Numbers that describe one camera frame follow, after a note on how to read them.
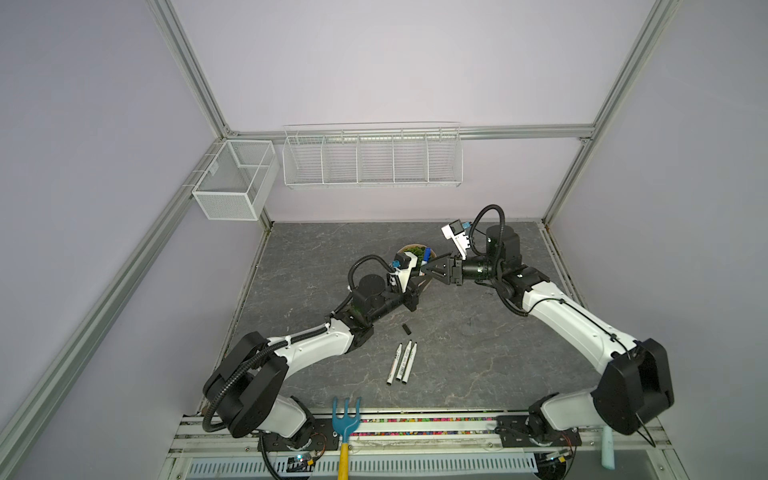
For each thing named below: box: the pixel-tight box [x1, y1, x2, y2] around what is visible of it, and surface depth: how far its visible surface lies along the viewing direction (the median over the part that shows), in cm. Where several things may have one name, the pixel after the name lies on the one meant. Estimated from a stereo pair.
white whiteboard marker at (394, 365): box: [386, 342, 403, 385], surface depth 86 cm
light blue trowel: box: [601, 426, 615, 470], surface depth 72 cm
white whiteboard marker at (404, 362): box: [396, 339, 413, 381], surface depth 86 cm
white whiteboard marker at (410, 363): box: [402, 341, 418, 385], surface depth 86 cm
